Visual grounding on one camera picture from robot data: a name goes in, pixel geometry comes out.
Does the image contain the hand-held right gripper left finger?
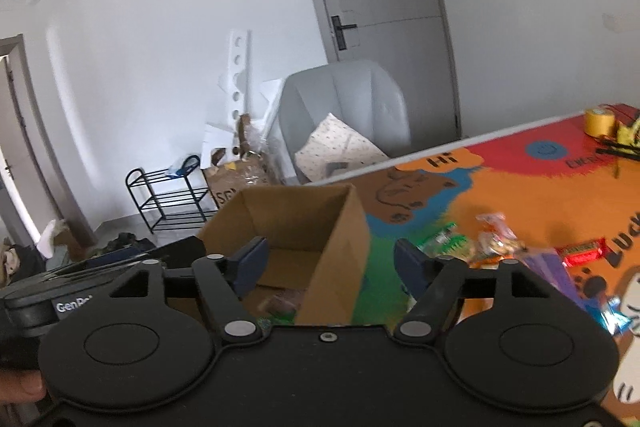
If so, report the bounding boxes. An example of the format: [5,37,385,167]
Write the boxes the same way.
[107,236,273,344]

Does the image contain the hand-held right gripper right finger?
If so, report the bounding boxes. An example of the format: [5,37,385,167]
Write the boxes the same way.
[393,238,543,344]

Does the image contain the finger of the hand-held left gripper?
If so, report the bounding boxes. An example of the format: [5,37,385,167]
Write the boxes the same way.
[44,234,207,282]

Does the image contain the green snack packet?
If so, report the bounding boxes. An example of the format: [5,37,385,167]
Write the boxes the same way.
[417,222,476,264]

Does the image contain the brown snack packet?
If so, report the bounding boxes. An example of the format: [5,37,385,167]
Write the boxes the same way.
[257,292,306,315]

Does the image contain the brown cardboard box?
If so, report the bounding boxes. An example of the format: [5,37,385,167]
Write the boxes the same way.
[197,183,372,327]

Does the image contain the yellowish clear snack packet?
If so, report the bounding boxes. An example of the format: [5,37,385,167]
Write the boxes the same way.
[477,232,529,266]

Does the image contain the orange clear snack packet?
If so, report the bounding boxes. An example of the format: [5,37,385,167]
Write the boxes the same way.
[475,213,516,239]

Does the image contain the purple snack packet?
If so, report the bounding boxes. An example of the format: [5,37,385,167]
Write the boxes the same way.
[520,247,591,313]

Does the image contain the red candy bar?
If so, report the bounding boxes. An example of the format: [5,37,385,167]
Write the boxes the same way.
[556,238,608,269]

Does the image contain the blue snack packet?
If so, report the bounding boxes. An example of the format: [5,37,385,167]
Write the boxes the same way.
[595,297,632,335]

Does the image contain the person's left hand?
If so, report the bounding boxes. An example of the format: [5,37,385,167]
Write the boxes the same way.
[0,369,48,404]

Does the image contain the dark clothing pile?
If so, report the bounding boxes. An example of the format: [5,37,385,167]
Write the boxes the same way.
[95,232,151,258]

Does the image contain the black shoe rack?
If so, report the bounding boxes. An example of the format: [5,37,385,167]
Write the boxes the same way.
[125,155,219,234]

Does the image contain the white plastic bag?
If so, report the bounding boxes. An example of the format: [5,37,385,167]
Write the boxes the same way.
[40,219,68,258]

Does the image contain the printed cardboard box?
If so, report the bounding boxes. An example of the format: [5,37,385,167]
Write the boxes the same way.
[202,157,276,212]

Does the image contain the crumpled clear plastic wrap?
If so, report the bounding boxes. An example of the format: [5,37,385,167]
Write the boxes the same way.
[236,114,273,188]

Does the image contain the dotted cream cushion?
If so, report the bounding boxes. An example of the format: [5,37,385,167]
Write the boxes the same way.
[295,113,391,184]

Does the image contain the colourful cartoon table mat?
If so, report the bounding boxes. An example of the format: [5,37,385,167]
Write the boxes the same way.
[350,103,640,427]

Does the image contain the white foam sheet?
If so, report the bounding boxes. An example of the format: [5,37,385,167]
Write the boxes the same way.
[260,79,284,108]

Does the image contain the grey chair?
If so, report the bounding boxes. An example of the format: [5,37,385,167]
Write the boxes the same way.
[267,59,413,185]

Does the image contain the white foam board with holes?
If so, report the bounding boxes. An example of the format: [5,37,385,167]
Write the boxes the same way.
[220,28,252,158]

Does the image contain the yellow tape roll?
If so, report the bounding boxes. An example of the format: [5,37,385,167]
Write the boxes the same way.
[584,107,617,138]

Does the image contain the black folded stand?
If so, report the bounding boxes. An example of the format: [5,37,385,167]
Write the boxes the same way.
[595,137,640,158]

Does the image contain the yellow toy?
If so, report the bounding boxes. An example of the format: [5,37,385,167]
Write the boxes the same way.
[616,114,640,145]

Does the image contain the grey door frame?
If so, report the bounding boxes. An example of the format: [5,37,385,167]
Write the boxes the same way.
[0,34,96,253]

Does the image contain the black door handle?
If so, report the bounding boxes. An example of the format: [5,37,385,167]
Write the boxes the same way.
[331,14,358,50]

